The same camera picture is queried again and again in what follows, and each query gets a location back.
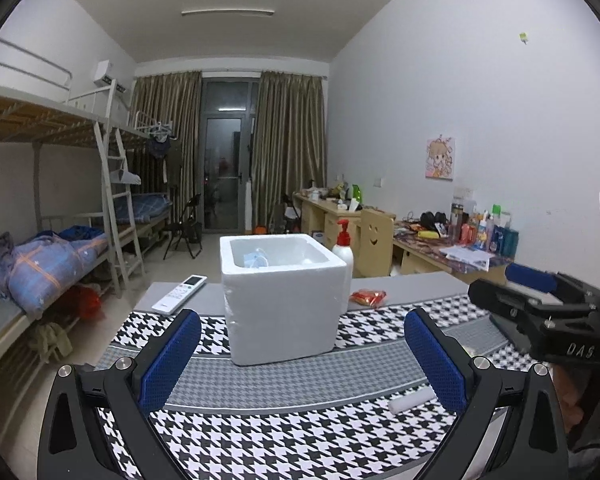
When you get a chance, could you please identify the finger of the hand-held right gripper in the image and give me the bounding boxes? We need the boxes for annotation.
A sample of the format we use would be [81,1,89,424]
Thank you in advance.
[467,280,597,322]
[505,263,600,307]

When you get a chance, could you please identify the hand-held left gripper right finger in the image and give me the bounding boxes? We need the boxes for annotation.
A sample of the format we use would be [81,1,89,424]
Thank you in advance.
[404,307,570,480]

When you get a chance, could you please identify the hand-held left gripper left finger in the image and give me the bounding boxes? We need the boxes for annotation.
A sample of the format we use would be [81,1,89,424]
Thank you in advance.
[36,308,203,480]

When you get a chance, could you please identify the white foam box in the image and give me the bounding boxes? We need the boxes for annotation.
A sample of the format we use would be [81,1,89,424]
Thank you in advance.
[219,233,355,367]

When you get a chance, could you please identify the person's right hand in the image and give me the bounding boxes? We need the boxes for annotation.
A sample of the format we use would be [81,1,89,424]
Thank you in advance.
[552,362,588,432]

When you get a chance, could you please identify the white foam roll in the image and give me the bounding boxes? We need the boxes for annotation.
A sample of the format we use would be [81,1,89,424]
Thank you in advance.
[387,387,438,415]

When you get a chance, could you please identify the white papers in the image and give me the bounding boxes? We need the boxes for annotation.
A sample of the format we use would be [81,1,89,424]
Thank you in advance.
[440,245,496,272]

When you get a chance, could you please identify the cluster of toiletry bottles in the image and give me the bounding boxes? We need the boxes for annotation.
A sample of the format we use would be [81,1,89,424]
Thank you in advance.
[450,200,521,256]

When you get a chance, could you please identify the white remote control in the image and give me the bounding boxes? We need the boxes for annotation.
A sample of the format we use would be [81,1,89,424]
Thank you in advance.
[151,275,208,316]

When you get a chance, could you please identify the wooden desk with patterned cover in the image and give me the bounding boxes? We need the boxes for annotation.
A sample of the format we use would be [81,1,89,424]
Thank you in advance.
[392,220,517,286]

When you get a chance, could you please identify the red snack packet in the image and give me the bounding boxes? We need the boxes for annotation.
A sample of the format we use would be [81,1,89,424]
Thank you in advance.
[350,289,388,309]

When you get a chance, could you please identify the red bag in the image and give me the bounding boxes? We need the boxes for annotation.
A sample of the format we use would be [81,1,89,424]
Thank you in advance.
[60,285,102,319]

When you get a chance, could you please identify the person's grey clothing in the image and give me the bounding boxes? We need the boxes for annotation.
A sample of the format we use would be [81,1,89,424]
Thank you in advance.
[567,430,600,480]

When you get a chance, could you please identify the pile of beige clothes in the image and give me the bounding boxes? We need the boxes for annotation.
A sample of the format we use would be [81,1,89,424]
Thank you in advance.
[30,320,74,362]

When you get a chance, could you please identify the wooden chair with smiley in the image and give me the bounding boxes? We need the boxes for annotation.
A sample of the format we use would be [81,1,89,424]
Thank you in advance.
[351,208,397,278]

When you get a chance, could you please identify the black folding chair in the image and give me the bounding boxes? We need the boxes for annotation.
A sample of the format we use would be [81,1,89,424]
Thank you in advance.
[162,194,204,260]

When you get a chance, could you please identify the black white houndstooth tablecloth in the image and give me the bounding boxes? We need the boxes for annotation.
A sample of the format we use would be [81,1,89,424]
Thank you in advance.
[96,294,546,476]

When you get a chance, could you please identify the white pump lotion bottle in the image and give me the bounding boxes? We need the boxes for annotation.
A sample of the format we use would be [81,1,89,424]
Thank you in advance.
[331,219,355,267]

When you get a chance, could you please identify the blue checked mattress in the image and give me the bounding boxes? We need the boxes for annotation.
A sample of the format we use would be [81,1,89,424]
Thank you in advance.
[130,192,174,224]

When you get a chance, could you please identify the blue plaid blanket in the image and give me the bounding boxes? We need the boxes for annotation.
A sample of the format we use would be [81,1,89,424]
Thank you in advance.
[0,227,109,318]

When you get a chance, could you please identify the plain wooden desk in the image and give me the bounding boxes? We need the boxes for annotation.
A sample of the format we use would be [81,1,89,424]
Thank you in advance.
[292,191,366,247]

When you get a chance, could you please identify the glass balcony door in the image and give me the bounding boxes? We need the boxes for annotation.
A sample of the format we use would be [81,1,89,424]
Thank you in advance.
[200,77,259,233]

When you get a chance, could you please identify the brown curtain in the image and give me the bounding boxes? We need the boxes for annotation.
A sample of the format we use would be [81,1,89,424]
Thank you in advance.
[250,71,327,233]
[130,71,202,233]

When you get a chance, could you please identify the dark hanging garment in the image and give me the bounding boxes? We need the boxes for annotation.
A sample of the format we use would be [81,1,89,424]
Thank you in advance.
[147,125,174,159]

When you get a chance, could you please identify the white bunk bed with ladder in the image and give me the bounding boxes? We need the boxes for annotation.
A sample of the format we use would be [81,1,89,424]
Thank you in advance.
[0,35,147,376]

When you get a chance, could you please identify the ceiling tube light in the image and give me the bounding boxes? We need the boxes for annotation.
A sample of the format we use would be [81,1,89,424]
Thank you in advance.
[181,7,275,17]

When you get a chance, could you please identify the cartoon wall poster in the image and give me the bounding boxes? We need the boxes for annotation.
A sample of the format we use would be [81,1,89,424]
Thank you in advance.
[425,136,456,180]

